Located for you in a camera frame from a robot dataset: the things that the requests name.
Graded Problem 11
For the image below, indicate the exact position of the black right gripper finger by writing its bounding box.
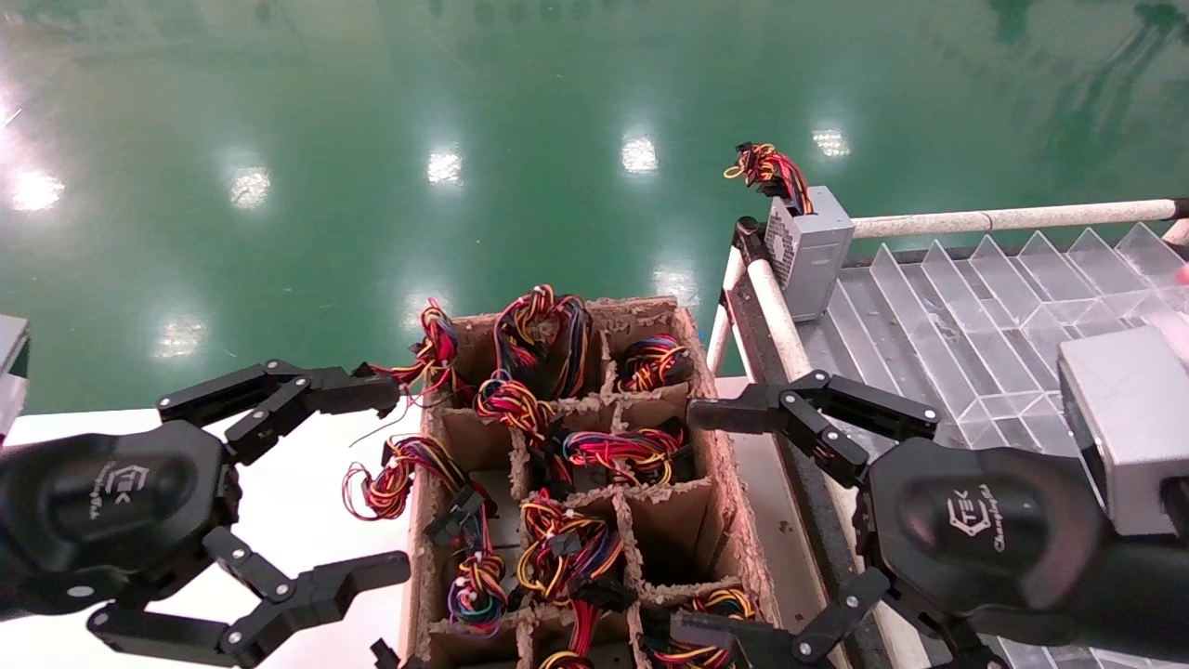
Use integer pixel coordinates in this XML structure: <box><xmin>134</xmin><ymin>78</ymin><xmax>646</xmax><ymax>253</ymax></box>
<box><xmin>687</xmin><ymin>370</ymin><xmax>941</xmax><ymax>489</ymax></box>
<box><xmin>669</xmin><ymin>569</ymin><xmax>1009</xmax><ymax>669</ymax></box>

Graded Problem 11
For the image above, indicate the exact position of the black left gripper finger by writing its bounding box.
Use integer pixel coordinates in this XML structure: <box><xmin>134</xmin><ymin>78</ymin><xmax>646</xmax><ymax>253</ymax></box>
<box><xmin>156</xmin><ymin>361</ymin><xmax>402</xmax><ymax>466</ymax></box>
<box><xmin>88</xmin><ymin>528</ymin><xmax>412</xmax><ymax>668</ymax></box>

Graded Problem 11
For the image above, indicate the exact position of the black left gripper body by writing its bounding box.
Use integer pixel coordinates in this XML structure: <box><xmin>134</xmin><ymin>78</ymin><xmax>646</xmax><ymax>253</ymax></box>
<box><xmin>0</xmin><ymin>421</ymin><xmax>242</xmax><ymax>622</ymax></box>

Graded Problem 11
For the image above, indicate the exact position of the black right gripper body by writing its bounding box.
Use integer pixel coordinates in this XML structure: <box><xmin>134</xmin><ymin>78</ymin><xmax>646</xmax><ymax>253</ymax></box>
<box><xmin>856</xmin><ymin>439</ymin><xmax>1116</xmax><ymax>647</ymax></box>

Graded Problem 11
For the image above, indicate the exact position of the brown cardboard divider box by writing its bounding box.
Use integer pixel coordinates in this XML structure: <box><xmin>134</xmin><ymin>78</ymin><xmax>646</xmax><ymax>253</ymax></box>
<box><xmin>401</xmin><ymin>295</ymin><xmax>781</xmax><ymax>669</ymax></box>

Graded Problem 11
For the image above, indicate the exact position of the long white rack pipe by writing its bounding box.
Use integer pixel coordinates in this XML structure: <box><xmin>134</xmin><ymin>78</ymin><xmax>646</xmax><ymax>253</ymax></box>
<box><xmin>853</xmin><ymin>198</ymin><xmax>1189</xmax><ymax>240</ymax></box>
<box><xmin>748</xmin><ymin>258</ymin><xmax>930</xmax><ymax>669</ymax></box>

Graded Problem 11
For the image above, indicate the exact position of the black pipe clamp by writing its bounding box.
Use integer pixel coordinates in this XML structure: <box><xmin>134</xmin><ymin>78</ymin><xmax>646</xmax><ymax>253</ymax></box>
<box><xmin>732</xmin><ymin>216</ymin><xmax>767</xmax><ymax>266</ymax></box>

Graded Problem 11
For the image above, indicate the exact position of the transparent acrylic divider tray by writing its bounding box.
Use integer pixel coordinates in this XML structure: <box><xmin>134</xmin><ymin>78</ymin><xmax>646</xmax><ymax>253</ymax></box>
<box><xmin>808</xmin><ymin>223</ymin><xmax>1189</xmax><ymax>669</ymax></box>

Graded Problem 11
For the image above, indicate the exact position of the colourful power supply wire bundle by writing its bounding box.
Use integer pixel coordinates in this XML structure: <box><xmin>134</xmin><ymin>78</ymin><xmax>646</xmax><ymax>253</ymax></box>
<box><xmin>615</xmin><ymin>333</ymin><xmax>695</xmax><ymax>393</ymax></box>
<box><xmin>492</xmin><ymin>283</ymin><xmax>595</xmax><ymax>400</ymax></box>
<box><xmin>548</xmin><ymin>423</ymin><xmax>693</xmax><ymax>492</ymax></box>
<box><xmin>474</xmin><ymin>376</ymin><xmax>558</xmax><ymax>445</ymax></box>
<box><xmin>342</xmin><ymin>435</ymin><xmax>498</xmax><ymax>549</ymax></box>
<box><xmin>641</xmin><ymin>585</ymin><xmax>758</xmax><ymax>669</ymax></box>
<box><xmin>372</xmin><ymin>297</ymin><xmax>461</xmax><ymax>410</ymax></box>
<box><xmin>446</xmin><ymin>548</ymin><xmax>512</xmax><ymax>640</ymax></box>
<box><xmin>516</xmin><ymin>492</ymin><xmax>637</xmax><ymax>612</ymax></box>
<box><xmin>539</xmin><ymin>599</ymin><xmax>605</xmax><ymax>669</ymax></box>

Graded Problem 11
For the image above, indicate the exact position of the grey power supply with wires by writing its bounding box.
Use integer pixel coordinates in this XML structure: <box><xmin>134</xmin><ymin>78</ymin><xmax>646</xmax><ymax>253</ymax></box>
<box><xmin>725</xmin><ymin>142</ymin><xmax>857</xmax><ymax>321</ymax></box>

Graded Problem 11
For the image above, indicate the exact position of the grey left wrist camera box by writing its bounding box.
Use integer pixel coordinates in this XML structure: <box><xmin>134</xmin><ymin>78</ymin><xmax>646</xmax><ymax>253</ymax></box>
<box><xmin>0</xmin><ymin>314</ymin><xmax>31</xmax><ymax>438</ymax></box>

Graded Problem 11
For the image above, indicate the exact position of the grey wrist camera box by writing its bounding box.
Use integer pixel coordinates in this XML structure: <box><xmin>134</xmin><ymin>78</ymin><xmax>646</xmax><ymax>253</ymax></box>
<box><xmin>1057</xmin><ymin>325</ymin><xmax>1189</xmax><ymax>538</ymax></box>
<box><xmin>0</xmin><ymin>314</ymin><xmax>31</xmax><ymax>438</ymax></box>

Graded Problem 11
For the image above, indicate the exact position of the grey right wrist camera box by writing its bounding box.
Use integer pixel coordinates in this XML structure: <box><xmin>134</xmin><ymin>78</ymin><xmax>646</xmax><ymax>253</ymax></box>
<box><xmin>1057</xmin><ymin>325</ymin><xmax>1189</xmax><ymax>538</ymax></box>

